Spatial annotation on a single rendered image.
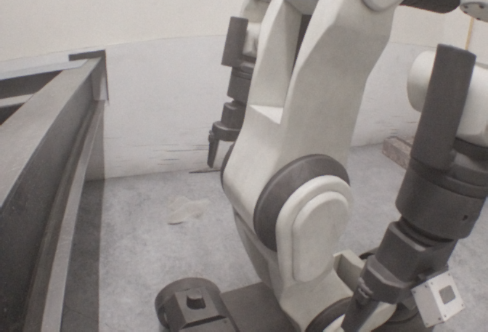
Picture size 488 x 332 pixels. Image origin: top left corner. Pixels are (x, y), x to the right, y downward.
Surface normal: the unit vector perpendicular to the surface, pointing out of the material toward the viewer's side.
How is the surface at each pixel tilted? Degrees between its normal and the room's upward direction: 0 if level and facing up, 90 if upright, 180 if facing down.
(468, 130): 79
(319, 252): 90
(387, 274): 12
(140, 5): 90
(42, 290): 0
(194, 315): 0
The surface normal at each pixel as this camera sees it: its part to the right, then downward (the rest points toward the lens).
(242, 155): -0.83, -0.24
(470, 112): -0.90, -0.04
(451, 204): -0.43, 0.21
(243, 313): 0.01, -0.92
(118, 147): 0.31, 0.38
